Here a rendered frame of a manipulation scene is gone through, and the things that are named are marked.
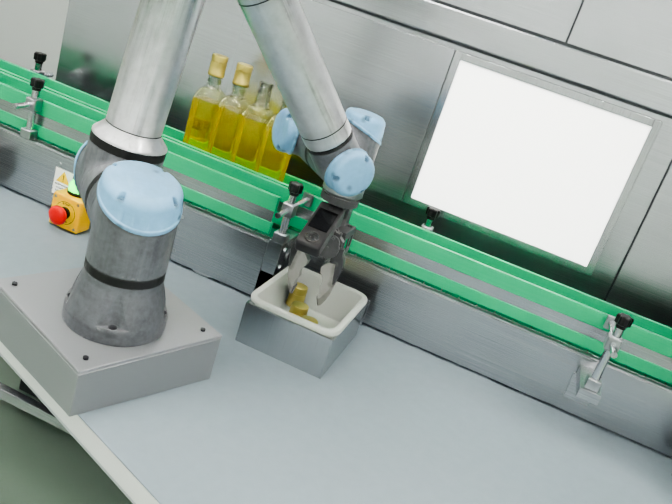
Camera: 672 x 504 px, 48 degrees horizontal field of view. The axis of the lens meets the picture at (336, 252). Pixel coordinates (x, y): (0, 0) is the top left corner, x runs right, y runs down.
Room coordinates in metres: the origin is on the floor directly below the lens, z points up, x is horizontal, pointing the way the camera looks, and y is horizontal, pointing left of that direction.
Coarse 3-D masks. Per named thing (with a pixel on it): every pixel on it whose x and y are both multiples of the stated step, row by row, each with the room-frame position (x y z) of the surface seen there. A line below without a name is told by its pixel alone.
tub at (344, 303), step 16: (304, 272) 1.40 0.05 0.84; (272, 288) 1.29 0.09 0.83; (288, 288) 1.38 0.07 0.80; (336, 288) 1.38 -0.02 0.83; (352, 288) 1.38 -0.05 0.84; (256, 304) 1.19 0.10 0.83; (272, 304) 1.31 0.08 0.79; (336, 304) 1.38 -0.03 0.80; (352, 304) 1.37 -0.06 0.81; (304, 320) 1.18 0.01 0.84; (320, 320) 1.35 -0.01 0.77; (336, 320) 1.37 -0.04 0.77
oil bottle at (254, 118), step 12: (252, 108) 1.54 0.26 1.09; (264, 108) 1.55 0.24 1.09; (240, 120) 1.55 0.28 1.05; (252, 120) 1.54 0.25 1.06; (264, 120) 1.54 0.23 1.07; (240, 132) 1.54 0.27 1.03; (252, 132) 1.54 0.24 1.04; (240, 144) 1.54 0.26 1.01; (252, 144) 1.54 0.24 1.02; (240, 156) 1.54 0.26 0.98; (252, 156) 1.53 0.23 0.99; (252, 168) 1.54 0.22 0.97
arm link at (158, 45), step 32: (160, 0) 1.06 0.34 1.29; (192, 0) 1.08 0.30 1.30; (160, 32) 1.06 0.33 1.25; (192, 32) 1.10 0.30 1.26; (128, 64) 1.07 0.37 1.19; (160, 64) 1.07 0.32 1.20; (128, 96) 1.06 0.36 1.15; (160, 96) 1.08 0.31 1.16; (96, 128) 1.07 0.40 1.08; (128, 128) 1.06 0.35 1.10; (160, 128) 1.10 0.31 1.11; (96, 160) 1.05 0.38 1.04; (160, 160) 1.09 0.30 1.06
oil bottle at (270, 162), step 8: (272, 120) 1.53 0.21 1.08; (264, 136) 1.53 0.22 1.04; (264, 144) 1.53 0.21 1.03; (272, 144) 1.53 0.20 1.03; (264, 152) 1.53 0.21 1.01; (272, 152) 1.52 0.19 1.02; (280, 152) 1.52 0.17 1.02; (256, 160) 1.53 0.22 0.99; (264, 160) 1.53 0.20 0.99; (272, 160) 1.52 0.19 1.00; (280, 160) 1.52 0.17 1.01; (288, 160) 1.56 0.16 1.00; (256, 168) 1.53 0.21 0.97; (264, 168) 1.53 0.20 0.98; (272, 168) 1.52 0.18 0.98; (280, 168) 1.53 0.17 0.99; (272, 176) 1.52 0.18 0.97; (280, 176) 1.54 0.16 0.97
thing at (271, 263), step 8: (288, 232) 1.45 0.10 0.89; (296, 232) 1.47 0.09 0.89; (288, 240) 1.41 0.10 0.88; (272, 248) 1.38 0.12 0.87; (280, 248) 1.38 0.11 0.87; (288, 248) 1.42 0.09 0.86; (272, 256) 1.38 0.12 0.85; (280, 256) 1.39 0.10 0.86; (288, 256) 1.42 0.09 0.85; (264, 264) 1.38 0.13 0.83; (272, 264) 1.38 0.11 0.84; (280, 264) 1.40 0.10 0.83; (288, 264) 1.46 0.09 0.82; (272, 272) 1.38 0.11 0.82
